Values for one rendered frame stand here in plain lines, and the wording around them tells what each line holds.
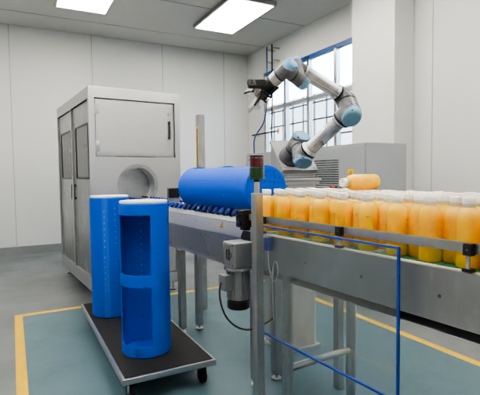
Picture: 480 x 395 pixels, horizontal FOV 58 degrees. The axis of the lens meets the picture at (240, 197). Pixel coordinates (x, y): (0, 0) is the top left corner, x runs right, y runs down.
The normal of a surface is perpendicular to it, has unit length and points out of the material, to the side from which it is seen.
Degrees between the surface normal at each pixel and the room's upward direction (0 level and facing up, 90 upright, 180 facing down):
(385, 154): 90
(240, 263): 90
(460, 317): 90
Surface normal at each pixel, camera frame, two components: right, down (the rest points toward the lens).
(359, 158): -0.89, 0.04
